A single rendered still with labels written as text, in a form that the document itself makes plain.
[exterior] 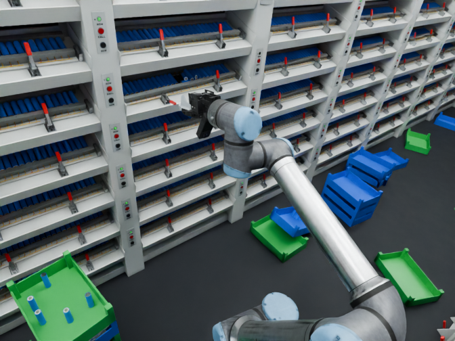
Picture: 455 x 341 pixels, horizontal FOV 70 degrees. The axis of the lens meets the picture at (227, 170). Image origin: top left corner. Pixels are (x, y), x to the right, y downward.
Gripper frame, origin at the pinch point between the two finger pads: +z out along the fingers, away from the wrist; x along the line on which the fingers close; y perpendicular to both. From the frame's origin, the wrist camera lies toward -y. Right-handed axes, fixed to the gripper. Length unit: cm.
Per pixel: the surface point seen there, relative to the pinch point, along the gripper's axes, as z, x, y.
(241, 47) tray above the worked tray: 10.7, -36.4, 15.9
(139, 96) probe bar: 18.4, 9.8, 2.2
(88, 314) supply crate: -17, 54, -54
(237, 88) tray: 14.6, -36.7, -2.5
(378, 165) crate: 9, -177, -90
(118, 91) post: 12.0, 19.5, 7.3
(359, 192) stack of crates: -8, -122, -85
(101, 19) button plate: 7.2, 22.1, 30.5
